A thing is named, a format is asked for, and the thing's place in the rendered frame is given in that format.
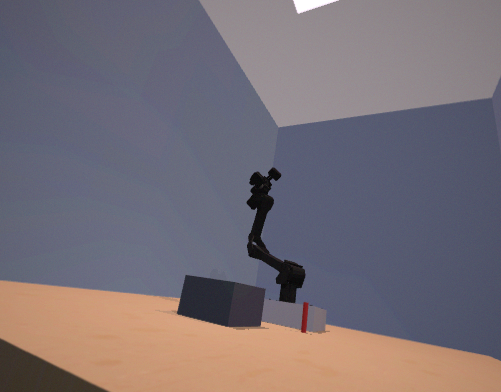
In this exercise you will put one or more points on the red peg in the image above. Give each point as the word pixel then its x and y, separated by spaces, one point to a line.
pixel 304 317

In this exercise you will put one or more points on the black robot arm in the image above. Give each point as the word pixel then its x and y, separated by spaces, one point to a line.
pixel 291 275

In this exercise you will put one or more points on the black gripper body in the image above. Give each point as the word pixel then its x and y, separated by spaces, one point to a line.
pixel 274 174

